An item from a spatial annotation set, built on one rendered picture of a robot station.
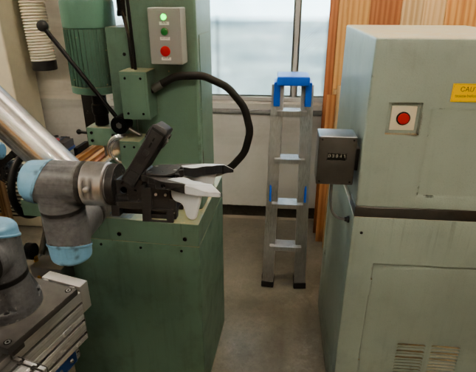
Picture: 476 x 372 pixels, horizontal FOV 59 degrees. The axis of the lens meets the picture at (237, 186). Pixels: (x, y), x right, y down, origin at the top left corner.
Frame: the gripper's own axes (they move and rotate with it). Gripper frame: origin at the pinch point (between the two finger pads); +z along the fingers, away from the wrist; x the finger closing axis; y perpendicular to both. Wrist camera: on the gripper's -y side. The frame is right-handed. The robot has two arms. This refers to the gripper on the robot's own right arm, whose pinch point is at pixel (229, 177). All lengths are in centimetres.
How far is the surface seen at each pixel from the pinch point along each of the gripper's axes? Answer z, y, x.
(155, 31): -30, -27, -63
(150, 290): -38, 64, -71
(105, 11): -51, -34, -77
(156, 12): -30, -32, -62
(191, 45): -21, -23, -69
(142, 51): -37, -21, -70
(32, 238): -158, 99, -185
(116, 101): -49, -5, -77
